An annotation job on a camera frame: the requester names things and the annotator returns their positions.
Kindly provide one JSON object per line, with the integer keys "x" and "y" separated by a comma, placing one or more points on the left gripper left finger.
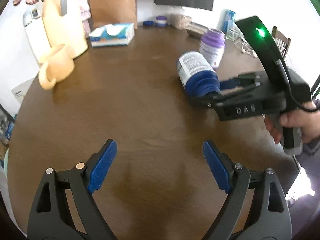
{"x": 50, "y": 216}

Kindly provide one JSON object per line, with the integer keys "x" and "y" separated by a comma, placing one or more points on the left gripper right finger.
{"x": 268, "y": 217}

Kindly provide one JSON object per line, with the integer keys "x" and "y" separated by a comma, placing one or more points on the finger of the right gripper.
{"x": 249, "y": 96}
{"x": 241, "y": 80}

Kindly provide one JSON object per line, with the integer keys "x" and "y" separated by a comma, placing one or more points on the blue supplement bottle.
{"x": 196, "y": 75}

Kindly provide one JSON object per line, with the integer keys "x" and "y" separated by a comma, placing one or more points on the person's right hand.
{"x": 308, "y": 122}

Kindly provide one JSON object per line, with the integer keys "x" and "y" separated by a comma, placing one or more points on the wooden chair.
{"x": 282, "y": 42}

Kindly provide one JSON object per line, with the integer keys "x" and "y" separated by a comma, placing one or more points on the purple supplement bottle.
{"x": 212, "y": 46}

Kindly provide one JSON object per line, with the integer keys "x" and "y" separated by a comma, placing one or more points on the clear glass with pens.
{"x": 227, "y": 24}

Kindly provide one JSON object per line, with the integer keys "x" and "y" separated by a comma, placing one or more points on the steel tumbler lying down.
{"x": 196, "y": 30}

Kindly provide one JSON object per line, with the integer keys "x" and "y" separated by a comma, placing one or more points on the clear jar of grains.
{"x": 180, "y": 21}

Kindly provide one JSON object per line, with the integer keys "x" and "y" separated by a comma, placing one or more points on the purple bottle cap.
{"x": 161, "y": 21}

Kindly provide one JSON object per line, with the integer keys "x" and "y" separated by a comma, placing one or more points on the blue bottle cap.
{"x": 148, "y": 23}

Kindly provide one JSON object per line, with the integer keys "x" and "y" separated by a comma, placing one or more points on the tissue box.
{"x": 119, "y": 34}

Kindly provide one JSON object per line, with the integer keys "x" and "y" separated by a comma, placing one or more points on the yellow ceramic mug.
{"x": 55, "y": 66}

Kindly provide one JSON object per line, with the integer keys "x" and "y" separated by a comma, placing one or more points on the brown paper bag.
{"x": 113, "y": 11}

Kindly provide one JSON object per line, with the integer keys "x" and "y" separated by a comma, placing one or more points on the yellow thermos jug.
{"x": 63, "y": 25}

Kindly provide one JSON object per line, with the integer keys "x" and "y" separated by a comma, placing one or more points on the white insulated bottle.
{"x": 35, "y": 32}

